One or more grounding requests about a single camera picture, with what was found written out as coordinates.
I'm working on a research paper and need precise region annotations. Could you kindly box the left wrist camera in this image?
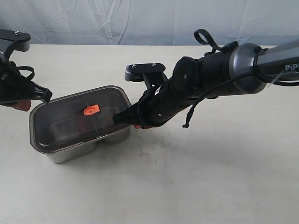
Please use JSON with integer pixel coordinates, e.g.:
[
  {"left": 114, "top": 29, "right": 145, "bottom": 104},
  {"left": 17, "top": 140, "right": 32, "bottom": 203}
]
[{"left": 0, "top": 29, "right": 31, "bottom": 63}]

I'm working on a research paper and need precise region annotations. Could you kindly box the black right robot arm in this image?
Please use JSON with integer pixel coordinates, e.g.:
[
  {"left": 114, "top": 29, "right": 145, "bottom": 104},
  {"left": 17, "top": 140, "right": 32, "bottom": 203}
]
[{"left": 113, "top": 42, "right": 299, "bottom": 129}]

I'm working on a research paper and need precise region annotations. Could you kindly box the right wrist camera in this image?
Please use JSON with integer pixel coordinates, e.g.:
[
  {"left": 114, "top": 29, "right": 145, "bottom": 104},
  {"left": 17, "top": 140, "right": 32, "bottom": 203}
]
[{"left": 125, "top": 63, "right": 168, "bottom": 90}]

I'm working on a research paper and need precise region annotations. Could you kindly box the transparent lid with orange valve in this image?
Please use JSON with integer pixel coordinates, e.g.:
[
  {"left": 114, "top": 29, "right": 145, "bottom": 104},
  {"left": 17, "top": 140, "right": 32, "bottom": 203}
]
[{"left": 29, "top": 85, "right": 131, "bottom": 154}]

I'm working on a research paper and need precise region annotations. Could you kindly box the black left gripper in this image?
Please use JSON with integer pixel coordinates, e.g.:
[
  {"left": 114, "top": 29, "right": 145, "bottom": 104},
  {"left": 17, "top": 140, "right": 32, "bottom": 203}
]
[{"left": 0, "top": 61, "right": 52, "bottom": 112}]

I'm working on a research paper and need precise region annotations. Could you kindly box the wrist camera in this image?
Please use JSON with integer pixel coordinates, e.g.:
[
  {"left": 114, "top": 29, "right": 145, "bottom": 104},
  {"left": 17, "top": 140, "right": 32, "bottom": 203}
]
[
  {"left": 0, "top": 29, "right": 31, "bottom": 63},
  {"left": 125, "top": 63, "right": 168, "bottom": 90}
]

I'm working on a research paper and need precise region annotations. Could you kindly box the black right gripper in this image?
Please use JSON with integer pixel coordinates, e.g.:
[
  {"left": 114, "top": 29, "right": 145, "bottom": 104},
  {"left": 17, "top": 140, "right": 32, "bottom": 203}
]
[{"left": 113, "top": 80, "right": 194, "bottom": 129}]

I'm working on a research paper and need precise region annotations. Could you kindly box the grey backdrop cloth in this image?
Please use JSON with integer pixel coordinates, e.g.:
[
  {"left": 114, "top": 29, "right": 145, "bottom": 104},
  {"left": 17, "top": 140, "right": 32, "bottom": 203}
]
[{"left": 0, "top": 0, "right": 299, "bottom": 45}]

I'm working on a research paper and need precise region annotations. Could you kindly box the red sausage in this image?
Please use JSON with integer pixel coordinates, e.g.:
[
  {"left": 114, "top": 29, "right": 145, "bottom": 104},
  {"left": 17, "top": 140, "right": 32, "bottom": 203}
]
[{"left": 76, "top": 115, "right": 90, "bottom": 134}]

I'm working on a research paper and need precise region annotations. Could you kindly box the stainless steel lunch box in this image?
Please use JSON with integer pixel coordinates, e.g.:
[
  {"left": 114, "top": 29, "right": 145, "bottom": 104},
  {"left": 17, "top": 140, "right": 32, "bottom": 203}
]
[{"left": 29, "top": 85, "right": 131, "bottom": 165}]

